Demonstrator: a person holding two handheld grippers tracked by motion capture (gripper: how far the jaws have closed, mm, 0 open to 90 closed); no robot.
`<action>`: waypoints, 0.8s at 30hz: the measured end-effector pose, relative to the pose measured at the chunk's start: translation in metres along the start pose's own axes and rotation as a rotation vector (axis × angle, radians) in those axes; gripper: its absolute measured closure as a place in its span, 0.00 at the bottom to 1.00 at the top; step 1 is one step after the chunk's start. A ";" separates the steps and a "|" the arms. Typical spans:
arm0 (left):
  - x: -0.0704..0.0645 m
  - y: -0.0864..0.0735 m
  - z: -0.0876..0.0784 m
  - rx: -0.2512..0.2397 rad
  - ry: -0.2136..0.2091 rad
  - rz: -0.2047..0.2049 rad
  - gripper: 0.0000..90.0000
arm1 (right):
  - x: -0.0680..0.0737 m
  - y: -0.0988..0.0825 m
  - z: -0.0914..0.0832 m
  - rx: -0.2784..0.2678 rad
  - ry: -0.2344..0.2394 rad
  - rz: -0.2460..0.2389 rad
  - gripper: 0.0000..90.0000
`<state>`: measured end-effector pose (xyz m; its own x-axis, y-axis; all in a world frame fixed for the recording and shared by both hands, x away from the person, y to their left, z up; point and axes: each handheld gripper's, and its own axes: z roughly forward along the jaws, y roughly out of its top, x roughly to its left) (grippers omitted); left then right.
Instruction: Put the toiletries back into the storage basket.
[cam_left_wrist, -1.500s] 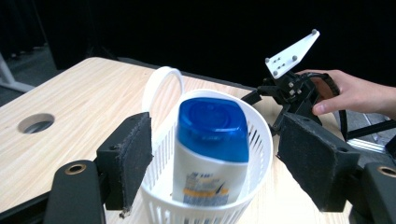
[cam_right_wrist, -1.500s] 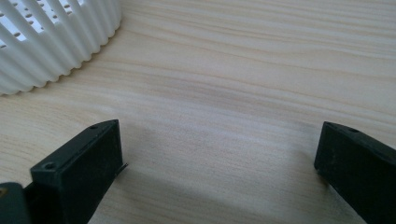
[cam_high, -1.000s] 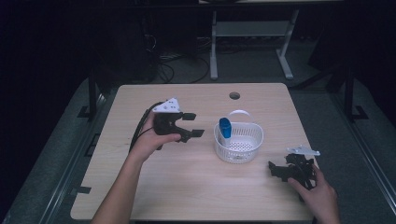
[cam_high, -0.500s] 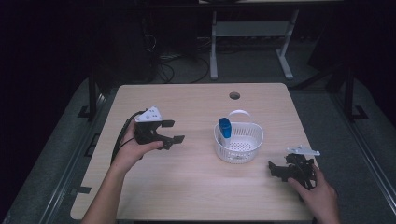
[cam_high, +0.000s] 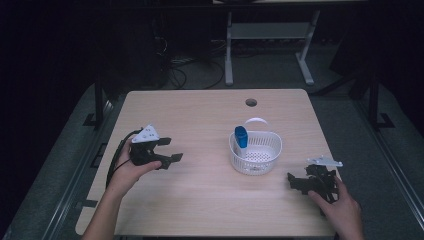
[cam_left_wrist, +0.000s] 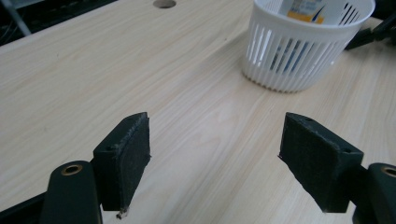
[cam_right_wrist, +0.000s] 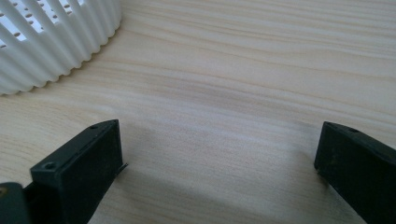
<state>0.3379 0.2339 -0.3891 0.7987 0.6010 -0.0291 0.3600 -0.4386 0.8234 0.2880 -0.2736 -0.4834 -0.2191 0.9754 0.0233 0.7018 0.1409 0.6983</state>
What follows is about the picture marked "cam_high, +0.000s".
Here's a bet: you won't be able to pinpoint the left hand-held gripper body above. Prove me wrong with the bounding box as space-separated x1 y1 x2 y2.
129 123 162 168

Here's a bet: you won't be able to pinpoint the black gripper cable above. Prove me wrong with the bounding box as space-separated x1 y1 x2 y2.
105 129 144 189

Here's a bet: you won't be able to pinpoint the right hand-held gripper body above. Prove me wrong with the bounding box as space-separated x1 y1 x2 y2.
304 156 344 205

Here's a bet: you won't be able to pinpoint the white plastic basket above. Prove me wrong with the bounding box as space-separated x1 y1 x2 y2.
228 117 283 177

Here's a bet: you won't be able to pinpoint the black metal stand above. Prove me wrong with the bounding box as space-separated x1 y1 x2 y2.
366 64 396 132
83 71 108 130

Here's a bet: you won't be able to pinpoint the person's right hand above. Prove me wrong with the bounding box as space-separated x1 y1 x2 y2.
307 175 365 240

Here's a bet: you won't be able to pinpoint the person's left hand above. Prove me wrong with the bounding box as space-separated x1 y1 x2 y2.
105 137 163 198

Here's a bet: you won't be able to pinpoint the white bottle with blue cap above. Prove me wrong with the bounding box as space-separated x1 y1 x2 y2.
233 125 249 158

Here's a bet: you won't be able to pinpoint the black floor cables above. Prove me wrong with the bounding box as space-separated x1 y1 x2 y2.
165 54 226 91

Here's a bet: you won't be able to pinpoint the white metal desk frame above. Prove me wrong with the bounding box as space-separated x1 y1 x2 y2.
224 9 322 87

